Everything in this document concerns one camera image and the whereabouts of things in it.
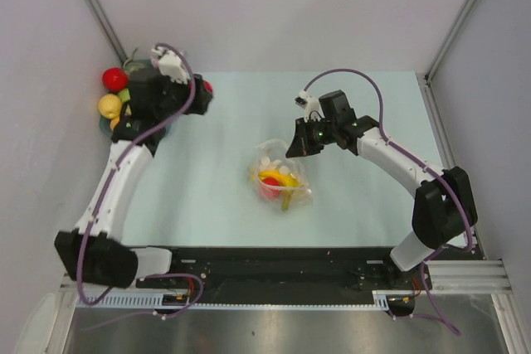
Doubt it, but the orange peach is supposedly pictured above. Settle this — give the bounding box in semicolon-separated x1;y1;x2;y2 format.
110;117;119;131

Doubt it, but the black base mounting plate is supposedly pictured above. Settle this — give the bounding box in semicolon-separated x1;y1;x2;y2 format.
133;247;431;303

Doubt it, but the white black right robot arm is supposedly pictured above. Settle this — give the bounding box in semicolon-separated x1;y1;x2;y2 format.
285;90;478;289

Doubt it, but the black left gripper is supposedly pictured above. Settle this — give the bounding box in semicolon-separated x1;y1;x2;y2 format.
153;69;211;121

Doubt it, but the light blue cable duct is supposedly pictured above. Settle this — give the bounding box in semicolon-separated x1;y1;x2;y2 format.
92;290;389;311

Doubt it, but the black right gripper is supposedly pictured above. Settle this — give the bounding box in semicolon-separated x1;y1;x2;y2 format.
286;117;337;158

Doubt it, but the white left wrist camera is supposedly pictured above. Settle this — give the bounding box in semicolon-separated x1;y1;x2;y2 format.
150;45;190;84

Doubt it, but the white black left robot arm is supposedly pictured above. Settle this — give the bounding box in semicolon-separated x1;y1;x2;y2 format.
54;67;213;288

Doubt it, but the yellow lemon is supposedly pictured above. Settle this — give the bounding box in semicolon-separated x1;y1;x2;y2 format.
98;94;122;119

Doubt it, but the green cabbage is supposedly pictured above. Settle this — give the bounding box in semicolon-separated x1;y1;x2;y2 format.
122;59;152;75

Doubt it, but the teal plastic fruit basket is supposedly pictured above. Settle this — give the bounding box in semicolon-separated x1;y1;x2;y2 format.
100;66;171;141

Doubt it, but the yellow banana bunch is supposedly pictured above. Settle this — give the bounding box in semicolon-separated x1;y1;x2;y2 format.
252;169;300;212

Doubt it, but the clear zip top bag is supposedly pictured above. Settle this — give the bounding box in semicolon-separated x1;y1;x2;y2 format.
248;138;313;212

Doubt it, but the red apple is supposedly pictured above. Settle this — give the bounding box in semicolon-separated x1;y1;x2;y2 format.
258;177;283;201

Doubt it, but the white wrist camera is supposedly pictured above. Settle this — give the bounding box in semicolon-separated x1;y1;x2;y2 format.
150;45;190;84
295;90;322;122

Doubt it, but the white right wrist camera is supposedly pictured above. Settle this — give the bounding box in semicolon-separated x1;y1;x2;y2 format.
295;90;322;122

